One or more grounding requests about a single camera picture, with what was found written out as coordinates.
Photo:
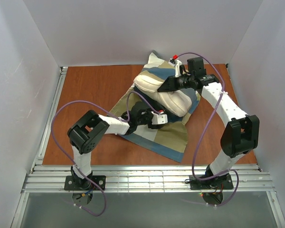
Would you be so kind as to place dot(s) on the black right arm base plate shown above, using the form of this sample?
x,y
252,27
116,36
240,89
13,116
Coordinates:
x,y
220,182

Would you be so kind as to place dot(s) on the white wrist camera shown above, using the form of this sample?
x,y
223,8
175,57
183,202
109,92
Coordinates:
x,y
159,118
177,64

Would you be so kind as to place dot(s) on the aluminium front rail frame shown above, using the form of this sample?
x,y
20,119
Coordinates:
x,y
146,179

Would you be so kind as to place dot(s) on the aluminium left side rail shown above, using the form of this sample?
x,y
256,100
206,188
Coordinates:
x,y
46,133

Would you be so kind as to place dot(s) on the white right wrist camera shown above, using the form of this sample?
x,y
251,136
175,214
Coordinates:
x,y
177,64

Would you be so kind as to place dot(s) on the cream white pillow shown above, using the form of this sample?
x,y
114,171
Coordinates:
x,y
176,102

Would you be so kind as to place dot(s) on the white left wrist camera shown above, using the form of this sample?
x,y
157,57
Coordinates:
x,y
159,118

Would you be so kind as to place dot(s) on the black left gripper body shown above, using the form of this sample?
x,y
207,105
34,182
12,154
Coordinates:
x,y
149,119

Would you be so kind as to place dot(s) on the blue beige white patchwork pillowcase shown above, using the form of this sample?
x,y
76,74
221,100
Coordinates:
x,y
171,140

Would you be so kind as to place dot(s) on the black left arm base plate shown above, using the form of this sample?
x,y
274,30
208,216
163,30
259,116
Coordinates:
x,y
71,183

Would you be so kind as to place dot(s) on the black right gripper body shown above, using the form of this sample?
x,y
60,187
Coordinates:
x,y
176,81

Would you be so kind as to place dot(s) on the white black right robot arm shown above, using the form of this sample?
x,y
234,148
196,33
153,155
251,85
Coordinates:
x,y
241,130

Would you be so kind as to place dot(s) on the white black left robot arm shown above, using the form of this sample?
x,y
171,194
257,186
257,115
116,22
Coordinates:
x,y
88,131

